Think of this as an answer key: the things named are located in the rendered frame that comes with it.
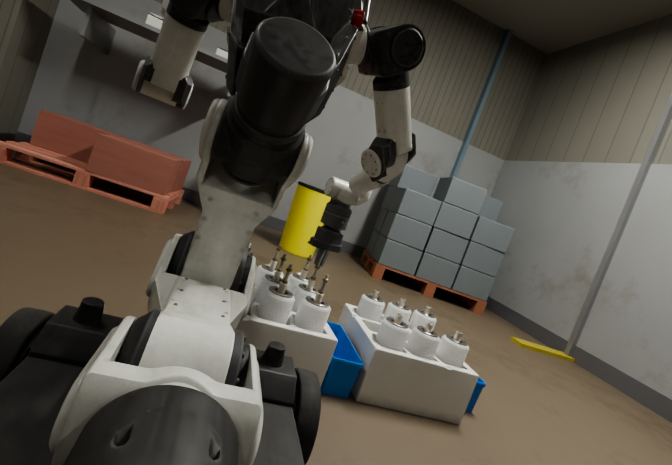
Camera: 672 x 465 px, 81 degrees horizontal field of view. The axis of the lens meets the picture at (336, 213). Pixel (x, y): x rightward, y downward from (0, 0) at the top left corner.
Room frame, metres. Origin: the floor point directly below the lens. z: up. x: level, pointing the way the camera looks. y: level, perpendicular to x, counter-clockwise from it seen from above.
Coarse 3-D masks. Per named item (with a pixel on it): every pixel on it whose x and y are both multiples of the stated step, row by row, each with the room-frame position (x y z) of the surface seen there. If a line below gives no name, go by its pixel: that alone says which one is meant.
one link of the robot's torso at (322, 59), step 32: (256, 32) 0.50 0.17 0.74; (288, 32) 0.52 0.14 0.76; (256, 64) 0.50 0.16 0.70; (288, 64) 0.49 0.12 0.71; (320, 64) 0.52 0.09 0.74; (256, 96) 0.53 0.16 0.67; (288, 96) 0.52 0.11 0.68; (320, 96) 0.56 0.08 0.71; (256, 128) 0.58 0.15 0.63; (288, 128) 0.58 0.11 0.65
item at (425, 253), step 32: (416, 192) 3.37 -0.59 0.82; (448, 192) 3.39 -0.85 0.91; (480, 192) 3.42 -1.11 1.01; (384, 224) 3.64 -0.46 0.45; (416, 224) 3.37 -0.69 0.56; (448, 224) 3.40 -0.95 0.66; (480, 224) 3.43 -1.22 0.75; (384, 256) 3.36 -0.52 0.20; (416, 256) 3.39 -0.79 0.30; (448, 256) 3.42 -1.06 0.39; (480, 256) 3.44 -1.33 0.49; (416, 288) 3.60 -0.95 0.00; (448, 288) 3.43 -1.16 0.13; (480, 288) 3.46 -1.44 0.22
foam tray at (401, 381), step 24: (360, 336) 1.31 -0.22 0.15; (408, 336) 1.47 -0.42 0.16; (384, 360) 1.19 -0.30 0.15; (408, 360) 1.21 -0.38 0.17; (432, 360) 1.25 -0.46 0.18; (360, 384) 1.19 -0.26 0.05; (384, 384) 1.19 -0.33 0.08; (408, 384) 1.21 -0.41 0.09; (432, 384) 1.24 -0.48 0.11; (456, 384) 1.26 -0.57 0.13; (408, 408) 1.22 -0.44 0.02; (432, 408) 1.24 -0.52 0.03; (456, 408) 1.27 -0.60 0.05
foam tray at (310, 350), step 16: (256, 304) 1.17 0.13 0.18; (240, 320) 1.03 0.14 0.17; (256, 320) 1.05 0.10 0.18; (288, 320) 1.14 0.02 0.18; (256, 336) 1.05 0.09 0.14; (272, 336) 1.07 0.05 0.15; (288, 336) 1.08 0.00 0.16; (304, 336) 1.09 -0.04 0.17; (320, 336) 1.11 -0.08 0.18; (288, 352) 1.08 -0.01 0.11; (304, 352) 1.10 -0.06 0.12; (320, 352) 1.11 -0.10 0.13; (304, 368) 1.10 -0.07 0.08; (320, 368) 1.12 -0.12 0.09; (320, 384) 1.12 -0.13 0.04
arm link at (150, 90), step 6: (144, 84) 0.96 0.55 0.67; (150, 84) 0.96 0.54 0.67; (144, 90) 0.97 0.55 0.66; (150, 90) 0.97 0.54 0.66; (156, 90) 0.97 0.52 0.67; (162, 90) 0.98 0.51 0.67; (150, 96) 0.99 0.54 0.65; (156, 96) 0.99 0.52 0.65; (162, 96) 0.99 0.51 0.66; (168, 96) 0.99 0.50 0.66; (168, 102) 1.00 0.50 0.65; (174, 102) 1.00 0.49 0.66
